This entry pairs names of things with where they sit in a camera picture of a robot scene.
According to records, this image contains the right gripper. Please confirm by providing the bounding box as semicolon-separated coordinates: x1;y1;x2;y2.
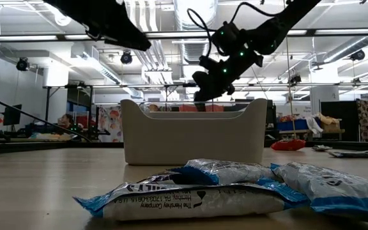
192;52;265;103

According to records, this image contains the white blue Hershey's candy bar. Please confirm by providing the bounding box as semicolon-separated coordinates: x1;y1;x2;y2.
270;162;368;224
73;178;310;223
327;149;368;159
171;158;276;187

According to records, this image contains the red KitKat candy wrapper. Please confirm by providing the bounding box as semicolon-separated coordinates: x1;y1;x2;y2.
270;139;307;151

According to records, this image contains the black slanted rod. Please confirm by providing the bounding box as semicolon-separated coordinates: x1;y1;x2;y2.
0;90;91;143

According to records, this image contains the silver ceiling air duct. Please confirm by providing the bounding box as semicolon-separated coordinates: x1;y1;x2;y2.
173;0;219;65

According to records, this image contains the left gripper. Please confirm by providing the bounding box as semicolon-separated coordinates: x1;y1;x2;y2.
43;0;152;52

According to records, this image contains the black table edge rail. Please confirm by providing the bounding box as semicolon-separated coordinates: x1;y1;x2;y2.
0;140;368;153

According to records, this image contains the overhead light bar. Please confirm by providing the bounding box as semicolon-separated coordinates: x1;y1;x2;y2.
0;28;368;42

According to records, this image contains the black computer monitor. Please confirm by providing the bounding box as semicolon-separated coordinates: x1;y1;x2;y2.
3;103;23;127

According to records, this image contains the beige plastic basket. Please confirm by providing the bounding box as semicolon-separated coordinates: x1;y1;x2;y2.
119;98;267;166

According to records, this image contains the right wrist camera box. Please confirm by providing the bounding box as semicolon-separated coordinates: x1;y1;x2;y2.
198;54;219;72

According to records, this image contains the cardboard box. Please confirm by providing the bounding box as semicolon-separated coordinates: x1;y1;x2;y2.
318;114;343;134

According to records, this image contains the person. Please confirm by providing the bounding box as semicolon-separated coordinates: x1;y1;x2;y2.
57;114;76;129

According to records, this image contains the white cloth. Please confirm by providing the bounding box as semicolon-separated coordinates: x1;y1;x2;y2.
305;115;324;135

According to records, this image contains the thin hanging cable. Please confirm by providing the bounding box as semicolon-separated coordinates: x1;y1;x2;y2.
284;34;296;139

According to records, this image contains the red cloth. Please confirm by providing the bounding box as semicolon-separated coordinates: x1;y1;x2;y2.
179;104;226;113

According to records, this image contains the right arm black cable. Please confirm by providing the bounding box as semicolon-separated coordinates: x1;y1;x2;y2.
186;1;279;58

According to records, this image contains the dark purple silver candy wrapper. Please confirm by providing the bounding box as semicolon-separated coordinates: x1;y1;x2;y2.
137;171;188;186

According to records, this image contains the floral patterned cloth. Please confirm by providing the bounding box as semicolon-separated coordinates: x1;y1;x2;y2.
96;106;123;143

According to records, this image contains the white pillar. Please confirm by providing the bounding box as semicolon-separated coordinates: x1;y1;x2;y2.
309;86;340;116

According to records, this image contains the blue storage bin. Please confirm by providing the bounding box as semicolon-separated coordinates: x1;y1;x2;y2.
276;119;309;132

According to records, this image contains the wooden bench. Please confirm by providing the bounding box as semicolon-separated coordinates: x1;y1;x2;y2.
278;128;344;142

